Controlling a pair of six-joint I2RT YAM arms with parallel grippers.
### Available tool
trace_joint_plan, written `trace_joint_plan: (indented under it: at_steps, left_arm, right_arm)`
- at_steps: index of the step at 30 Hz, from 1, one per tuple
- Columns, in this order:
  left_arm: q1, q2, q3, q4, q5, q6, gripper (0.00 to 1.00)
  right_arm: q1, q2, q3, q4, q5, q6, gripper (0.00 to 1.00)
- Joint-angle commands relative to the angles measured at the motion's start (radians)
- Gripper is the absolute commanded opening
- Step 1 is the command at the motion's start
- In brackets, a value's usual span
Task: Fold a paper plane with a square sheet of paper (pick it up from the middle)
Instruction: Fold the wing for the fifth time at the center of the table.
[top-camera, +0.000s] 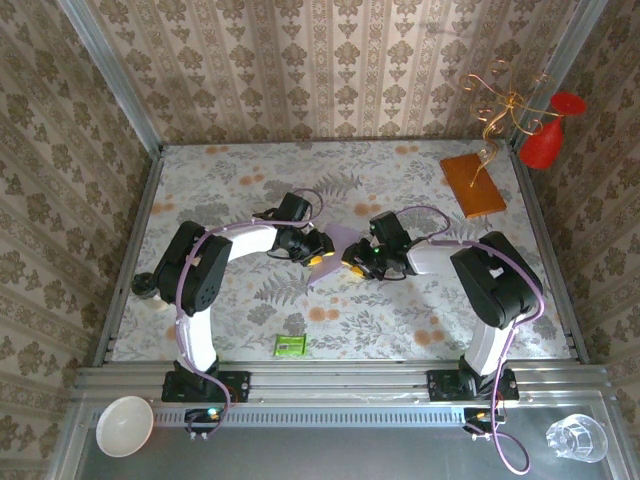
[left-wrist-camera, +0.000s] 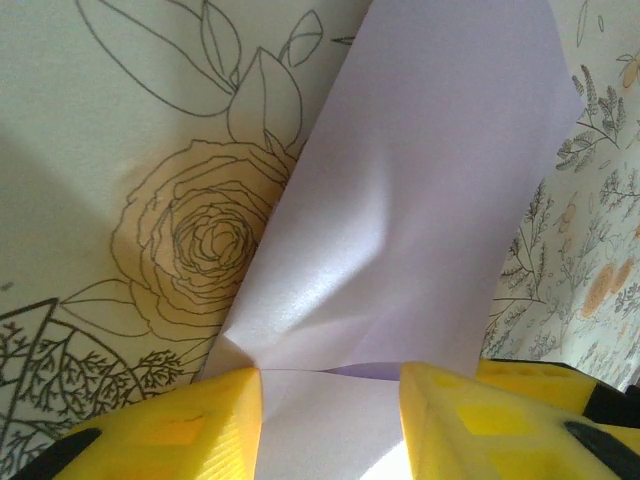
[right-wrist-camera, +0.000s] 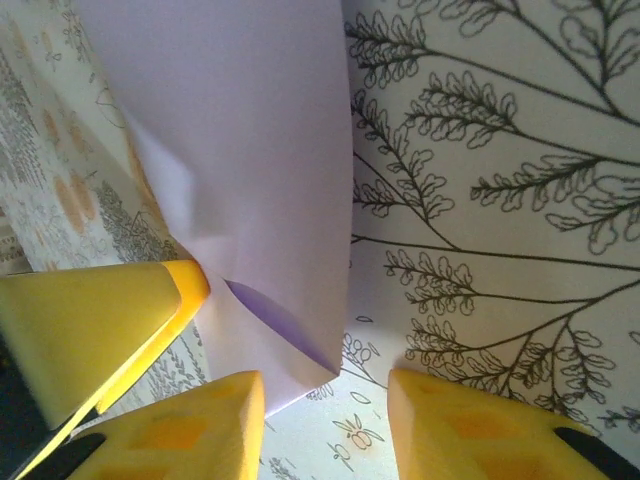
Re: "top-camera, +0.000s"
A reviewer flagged lilac paper sheet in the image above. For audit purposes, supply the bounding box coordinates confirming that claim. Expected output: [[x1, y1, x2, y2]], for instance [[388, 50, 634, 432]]
[[306, 222, 355, 289]]

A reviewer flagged floral patterned table cloth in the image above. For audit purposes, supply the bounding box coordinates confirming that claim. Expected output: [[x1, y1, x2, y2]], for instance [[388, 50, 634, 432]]
[[110, 139, 574, 362]]

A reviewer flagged green snack packet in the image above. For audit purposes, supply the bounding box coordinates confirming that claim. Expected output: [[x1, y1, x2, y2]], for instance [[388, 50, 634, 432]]
[[273, 333, 307, 358]]

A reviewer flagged orange-brown wooden board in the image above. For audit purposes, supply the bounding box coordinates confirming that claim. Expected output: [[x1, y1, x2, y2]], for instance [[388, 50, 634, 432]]
[[439, 152, 509, 221]]

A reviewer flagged red wine glass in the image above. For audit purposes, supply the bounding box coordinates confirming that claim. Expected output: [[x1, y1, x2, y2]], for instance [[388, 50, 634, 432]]
[[518, 91, 588, 171]]

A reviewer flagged white bowl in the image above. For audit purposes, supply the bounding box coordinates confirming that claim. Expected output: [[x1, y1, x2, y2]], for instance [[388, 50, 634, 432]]
[[95, 395, 155, 458]]

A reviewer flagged clear glass tumbler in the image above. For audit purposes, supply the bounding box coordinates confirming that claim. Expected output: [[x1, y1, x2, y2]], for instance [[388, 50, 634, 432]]
[[544, 413, 609, 465]]

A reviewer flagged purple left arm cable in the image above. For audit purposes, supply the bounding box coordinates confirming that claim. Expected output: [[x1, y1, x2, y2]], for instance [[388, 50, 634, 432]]
[[169, 187, 327, 442]]

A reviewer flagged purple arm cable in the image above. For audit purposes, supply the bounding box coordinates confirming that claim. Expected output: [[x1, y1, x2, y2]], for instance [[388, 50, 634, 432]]
[[397, 205, 546, 474], [169, 187, 327, 442]]

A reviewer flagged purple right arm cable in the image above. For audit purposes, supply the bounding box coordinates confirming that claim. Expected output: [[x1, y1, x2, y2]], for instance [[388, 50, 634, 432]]
[[397, 205, 546, 474]]

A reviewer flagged aluminium mounting rail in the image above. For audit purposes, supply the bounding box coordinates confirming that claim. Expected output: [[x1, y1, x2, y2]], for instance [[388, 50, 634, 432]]
[[72, 360, 614, 404]]

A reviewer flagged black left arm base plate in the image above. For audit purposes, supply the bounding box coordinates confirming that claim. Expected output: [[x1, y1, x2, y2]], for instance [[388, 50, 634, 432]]
[[161, 357, 252, 404]]

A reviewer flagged slotted metal cable duct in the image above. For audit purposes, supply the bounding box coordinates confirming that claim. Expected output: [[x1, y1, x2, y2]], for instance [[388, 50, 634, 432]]
[[149, 404, 471, 429]]

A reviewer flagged aluminium side rail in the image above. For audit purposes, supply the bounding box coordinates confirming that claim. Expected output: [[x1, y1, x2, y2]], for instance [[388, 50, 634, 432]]
[[92, 147, 166, 366], [509, 142, 591, 364]]

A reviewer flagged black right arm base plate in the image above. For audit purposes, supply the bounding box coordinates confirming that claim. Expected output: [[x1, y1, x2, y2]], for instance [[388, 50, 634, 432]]
[[426, 367, 520, 402]]

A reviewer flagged gold wire ornament stand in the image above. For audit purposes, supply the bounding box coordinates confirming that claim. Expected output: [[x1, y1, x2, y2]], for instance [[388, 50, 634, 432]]
[[458, 59, 556, 190]]

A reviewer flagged aluminium frame post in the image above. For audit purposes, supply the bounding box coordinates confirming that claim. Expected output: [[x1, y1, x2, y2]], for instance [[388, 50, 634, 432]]
[[57, 0, 165, 156], [509, 0, 609, 149]]

